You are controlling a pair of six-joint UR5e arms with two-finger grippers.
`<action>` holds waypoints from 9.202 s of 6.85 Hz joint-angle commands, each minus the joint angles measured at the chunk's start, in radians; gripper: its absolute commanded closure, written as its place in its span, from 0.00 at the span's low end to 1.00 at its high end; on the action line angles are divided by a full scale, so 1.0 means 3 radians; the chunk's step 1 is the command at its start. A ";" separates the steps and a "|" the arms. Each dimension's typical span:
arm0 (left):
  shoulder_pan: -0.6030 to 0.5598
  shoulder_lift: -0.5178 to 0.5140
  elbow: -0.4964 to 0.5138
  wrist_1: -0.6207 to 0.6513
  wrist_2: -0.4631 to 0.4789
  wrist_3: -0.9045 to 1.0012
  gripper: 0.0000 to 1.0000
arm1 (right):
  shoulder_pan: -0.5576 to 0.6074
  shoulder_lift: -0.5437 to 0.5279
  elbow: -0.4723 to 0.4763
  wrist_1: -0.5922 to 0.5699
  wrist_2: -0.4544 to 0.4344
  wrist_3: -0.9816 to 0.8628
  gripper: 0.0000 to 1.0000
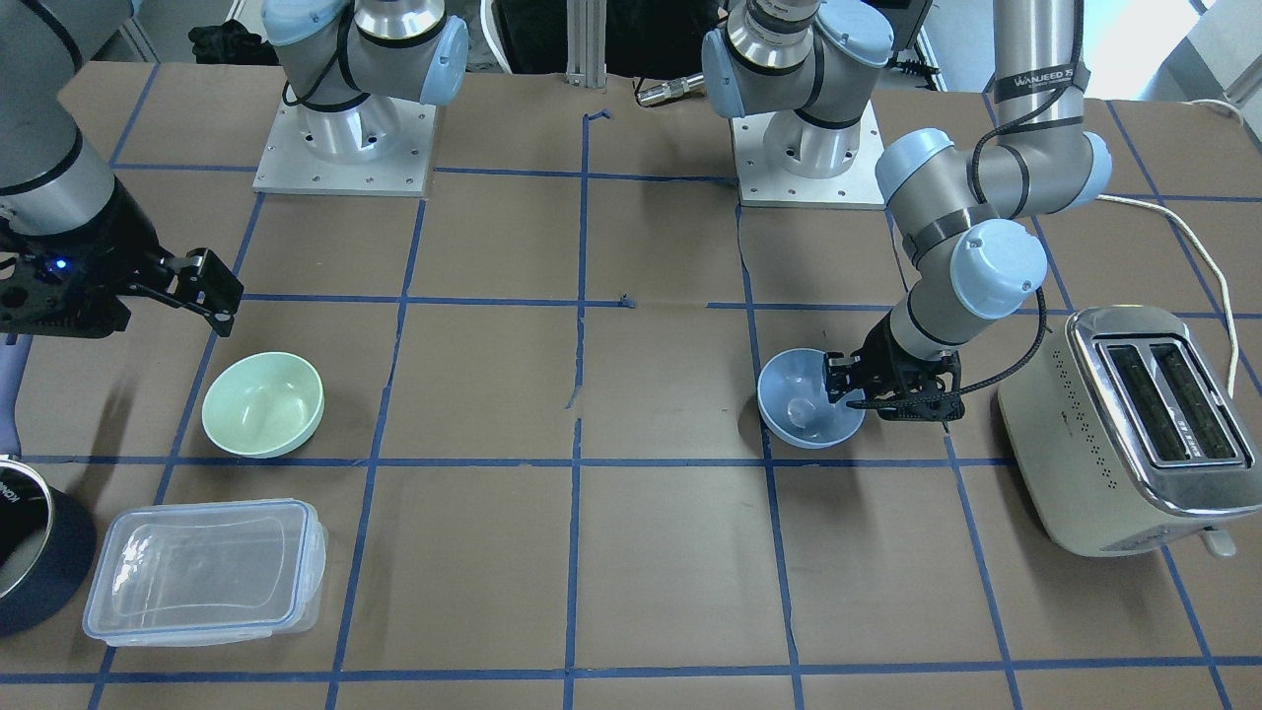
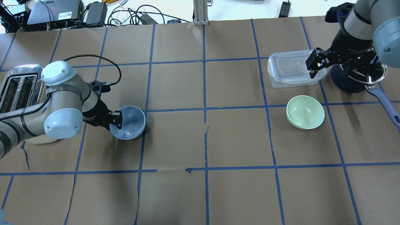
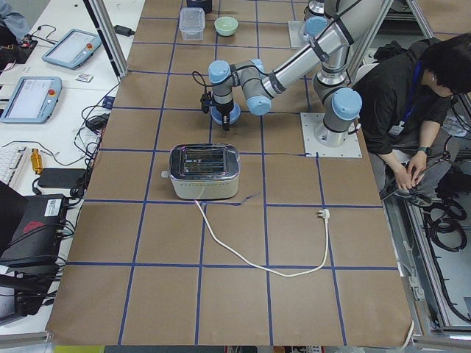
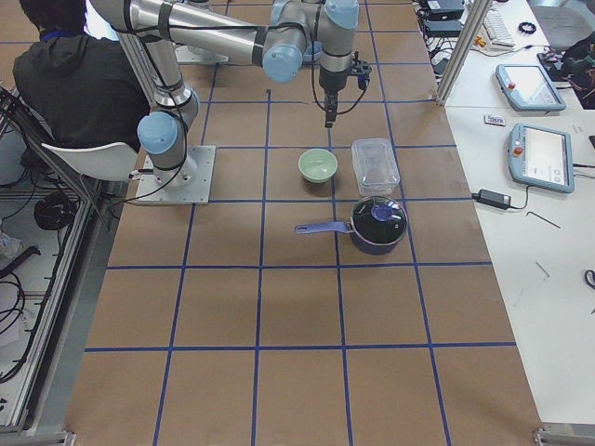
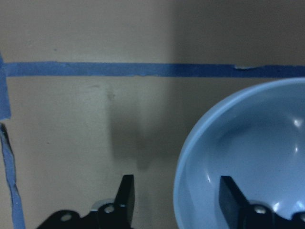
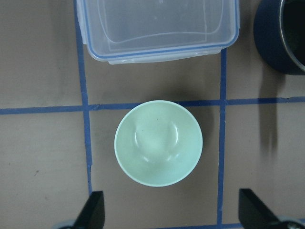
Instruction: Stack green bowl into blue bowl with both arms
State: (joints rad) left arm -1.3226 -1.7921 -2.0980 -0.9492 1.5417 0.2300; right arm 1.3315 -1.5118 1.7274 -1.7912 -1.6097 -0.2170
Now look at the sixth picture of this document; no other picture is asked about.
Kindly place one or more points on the dark blue saucepan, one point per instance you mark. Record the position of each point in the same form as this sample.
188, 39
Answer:
279, 35

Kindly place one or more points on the clear plastic food container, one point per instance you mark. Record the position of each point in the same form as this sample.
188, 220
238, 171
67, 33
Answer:
146, 31

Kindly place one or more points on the green bowl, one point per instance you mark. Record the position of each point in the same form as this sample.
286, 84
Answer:
158, 143

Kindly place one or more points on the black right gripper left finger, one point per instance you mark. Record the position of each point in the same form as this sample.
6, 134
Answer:
92, 216

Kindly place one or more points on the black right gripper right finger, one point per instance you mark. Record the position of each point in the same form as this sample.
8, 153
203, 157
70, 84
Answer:
254, 214

